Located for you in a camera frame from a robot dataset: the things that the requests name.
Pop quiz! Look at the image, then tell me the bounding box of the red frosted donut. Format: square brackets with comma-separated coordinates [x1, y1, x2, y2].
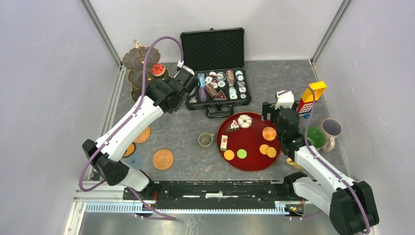
[152, 63, 166, 77]

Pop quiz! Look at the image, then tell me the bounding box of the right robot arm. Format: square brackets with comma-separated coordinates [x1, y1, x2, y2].
[262, 102, 380, 235]

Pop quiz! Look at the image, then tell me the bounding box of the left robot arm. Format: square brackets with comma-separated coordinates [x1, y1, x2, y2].
[82, 66, 198, 200]

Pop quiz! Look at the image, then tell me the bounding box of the orange peach bun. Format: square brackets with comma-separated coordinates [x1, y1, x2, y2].
[262, 127, 277, 141]

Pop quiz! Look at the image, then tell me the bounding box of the toy block tower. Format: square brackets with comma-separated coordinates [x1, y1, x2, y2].
[297, 81, 327, 119]

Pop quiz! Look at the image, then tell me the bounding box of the green bowl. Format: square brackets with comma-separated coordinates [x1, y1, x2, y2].
[307, 126, 326, 150]

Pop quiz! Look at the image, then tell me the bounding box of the orange waffle biscuit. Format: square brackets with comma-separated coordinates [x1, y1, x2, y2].
[266, 147, 277, 158]

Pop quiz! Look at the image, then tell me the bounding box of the orange round biscuit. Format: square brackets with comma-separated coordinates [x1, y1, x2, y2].
[259, 144, 269, 155]

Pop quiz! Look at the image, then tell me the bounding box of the yellow cup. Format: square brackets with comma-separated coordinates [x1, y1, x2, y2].
[286, 158, 304, 170]

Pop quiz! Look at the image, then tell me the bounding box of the black poker chip case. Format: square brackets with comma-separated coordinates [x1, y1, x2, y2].
[180, 27, 252, 118]

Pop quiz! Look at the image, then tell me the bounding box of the white striped donut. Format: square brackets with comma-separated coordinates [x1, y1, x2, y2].
[237, 115, 253, 129]

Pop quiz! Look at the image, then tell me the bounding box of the red round tray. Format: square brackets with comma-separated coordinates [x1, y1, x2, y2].
[216, 112, 282, 171]

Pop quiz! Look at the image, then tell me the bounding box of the beige purple mug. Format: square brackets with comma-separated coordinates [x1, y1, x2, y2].
[320, 118, 343, 152]

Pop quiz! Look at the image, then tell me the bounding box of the chocolate cake slice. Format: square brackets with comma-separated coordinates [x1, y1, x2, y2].
[226, 120, 240, 133]

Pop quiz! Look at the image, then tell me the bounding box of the three-tier dessert stand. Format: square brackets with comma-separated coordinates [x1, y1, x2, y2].
[122, 39, 171, 103]

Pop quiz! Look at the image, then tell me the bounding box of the green macaron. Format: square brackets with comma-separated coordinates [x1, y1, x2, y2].
[236, 149, 247, 159]

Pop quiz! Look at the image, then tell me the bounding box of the small grey-green cup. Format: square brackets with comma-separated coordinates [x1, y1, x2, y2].
[198, 133, 215, 149]

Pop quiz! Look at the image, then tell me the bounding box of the woven coaster left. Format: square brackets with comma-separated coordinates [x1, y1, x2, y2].
[134, 126, 151, 143]

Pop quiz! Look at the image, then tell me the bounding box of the woven coaster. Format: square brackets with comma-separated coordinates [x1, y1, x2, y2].
[153, 149, 174, 170]
[134, 126, 151, 143]

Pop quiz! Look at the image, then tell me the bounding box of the white rectangular pastry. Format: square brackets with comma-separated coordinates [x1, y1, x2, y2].
[220, 135, 228, 151]

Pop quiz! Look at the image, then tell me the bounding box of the yellow round cookie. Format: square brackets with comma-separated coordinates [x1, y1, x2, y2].
[223, 150, 235, 161]

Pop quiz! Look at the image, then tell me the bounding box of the woven coaster front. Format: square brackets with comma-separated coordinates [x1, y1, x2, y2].
[153, 149, 174, 170]

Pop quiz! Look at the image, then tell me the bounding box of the orange black coaster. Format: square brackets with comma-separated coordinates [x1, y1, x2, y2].
[123, 142, 137, 158]

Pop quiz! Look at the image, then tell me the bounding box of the blue round coaster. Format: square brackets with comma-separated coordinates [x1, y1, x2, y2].
[124, 153, 143, 170]

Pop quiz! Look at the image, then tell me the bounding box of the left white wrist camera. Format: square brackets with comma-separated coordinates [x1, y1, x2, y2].
[176, 60, 195, 75]

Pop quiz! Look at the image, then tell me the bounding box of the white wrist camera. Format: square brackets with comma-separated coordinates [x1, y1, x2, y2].
[275, 91, 295, 109]
[176, 60, 195, 75]

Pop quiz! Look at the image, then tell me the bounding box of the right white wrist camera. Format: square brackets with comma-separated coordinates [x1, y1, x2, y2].
[275, 91, 295, 109]

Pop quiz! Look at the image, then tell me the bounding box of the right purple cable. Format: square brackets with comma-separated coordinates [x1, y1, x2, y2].
[276, 86, 372, 234]

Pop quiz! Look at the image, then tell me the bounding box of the purple cable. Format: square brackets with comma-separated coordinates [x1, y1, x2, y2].
[276, 86, 372, 234]
[78, 36, 185, 221]

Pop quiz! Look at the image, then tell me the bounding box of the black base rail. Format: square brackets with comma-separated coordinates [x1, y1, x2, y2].
[123, 180, 303, 212]

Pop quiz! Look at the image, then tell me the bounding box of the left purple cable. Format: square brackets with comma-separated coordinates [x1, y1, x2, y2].
[78, 36, 185, 221]

